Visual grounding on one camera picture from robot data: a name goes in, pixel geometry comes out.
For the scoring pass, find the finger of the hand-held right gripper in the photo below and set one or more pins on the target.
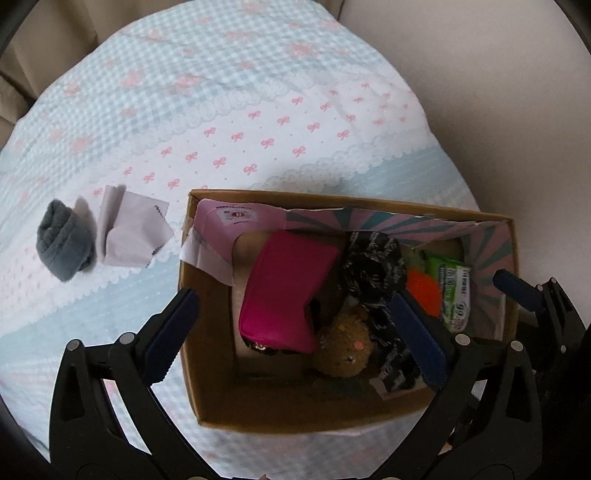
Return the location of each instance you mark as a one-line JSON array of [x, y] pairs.
[[517, 288]]

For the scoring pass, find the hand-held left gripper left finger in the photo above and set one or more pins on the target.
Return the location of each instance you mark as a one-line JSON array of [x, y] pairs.
[[168, 341]]

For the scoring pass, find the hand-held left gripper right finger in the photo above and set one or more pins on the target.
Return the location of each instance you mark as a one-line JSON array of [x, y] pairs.
[[418, 341]]

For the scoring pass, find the orange pom-pom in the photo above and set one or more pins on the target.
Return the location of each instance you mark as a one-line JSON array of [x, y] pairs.
[[422, 290]]

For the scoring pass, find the green wipes packet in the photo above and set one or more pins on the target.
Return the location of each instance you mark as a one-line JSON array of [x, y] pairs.
[[450, 290]]

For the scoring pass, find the brown plush toy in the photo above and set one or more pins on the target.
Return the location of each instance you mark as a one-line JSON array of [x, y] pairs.
[[344, 344]]

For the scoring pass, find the black patterned scrunchie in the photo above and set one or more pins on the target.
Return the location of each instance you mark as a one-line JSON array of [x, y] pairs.
[[374, 272]]

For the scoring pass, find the cardboard box with pink lining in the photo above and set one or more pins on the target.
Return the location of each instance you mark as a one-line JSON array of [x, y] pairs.
[[258, 387]]

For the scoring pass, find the magenta pouch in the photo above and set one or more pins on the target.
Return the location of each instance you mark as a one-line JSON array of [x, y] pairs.
[[286, 286]]

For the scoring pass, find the light grey cloth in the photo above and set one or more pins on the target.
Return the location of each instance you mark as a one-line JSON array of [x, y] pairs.
[[127, 230]]

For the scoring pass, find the dark grey rolled sock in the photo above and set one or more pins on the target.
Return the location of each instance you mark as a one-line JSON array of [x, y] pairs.
[[64, 242]]

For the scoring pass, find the blue checked bed sheet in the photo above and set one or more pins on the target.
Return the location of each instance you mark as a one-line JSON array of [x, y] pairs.
[[231, 92]]

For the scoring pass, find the beige curtain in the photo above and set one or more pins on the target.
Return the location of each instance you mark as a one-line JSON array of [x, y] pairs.
[[32, 69]]

